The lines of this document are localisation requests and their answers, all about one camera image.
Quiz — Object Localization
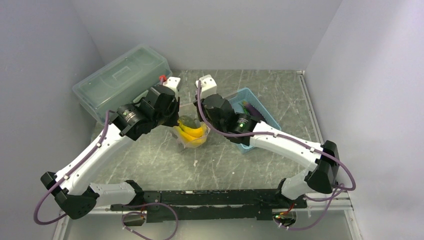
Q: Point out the green netted melon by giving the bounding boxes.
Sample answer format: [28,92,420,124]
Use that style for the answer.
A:
[179,115,199,129]

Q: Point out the light blue plastic basket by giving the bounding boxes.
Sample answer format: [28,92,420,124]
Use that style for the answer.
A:
[226,87,282,155]

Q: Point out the clear zip top bag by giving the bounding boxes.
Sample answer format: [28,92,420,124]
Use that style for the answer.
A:
[170,103,210,149]

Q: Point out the yellow banana bunch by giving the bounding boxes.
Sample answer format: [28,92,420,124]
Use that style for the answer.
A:
[173,120,209,148]

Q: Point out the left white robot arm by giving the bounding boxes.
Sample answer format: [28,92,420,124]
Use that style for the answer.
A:
[33,97,179,225]

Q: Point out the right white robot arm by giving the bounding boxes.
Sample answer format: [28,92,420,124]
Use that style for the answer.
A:
[194,93,340,208]

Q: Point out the green chili pepper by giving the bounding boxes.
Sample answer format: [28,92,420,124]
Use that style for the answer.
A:
[239,103,248,113]

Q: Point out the dark purple eggplant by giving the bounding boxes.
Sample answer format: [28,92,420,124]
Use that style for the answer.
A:
[243,101,266,121]

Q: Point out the clear green storage box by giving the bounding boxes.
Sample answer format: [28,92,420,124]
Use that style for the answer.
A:
[72,44,172,124]

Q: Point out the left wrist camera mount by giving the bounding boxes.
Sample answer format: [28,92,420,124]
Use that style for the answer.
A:
[139,75,182,120]

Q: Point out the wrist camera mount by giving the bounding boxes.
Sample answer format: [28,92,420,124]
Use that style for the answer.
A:
[139,75,182,120]
[195,74,217,99]

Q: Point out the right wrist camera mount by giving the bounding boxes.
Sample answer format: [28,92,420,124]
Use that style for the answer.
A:
[195,74,217,99]

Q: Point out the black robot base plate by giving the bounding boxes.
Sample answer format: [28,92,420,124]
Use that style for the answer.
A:
[110,188,308,223]

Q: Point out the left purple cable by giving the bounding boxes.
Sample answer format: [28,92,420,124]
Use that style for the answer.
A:
[33,110,112,226]

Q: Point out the purple cable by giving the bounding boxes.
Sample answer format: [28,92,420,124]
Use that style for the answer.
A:
[33,110,112,226]
[195,79,357,232]

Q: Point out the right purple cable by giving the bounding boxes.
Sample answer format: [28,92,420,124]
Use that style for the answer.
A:
[195,79,357,232]

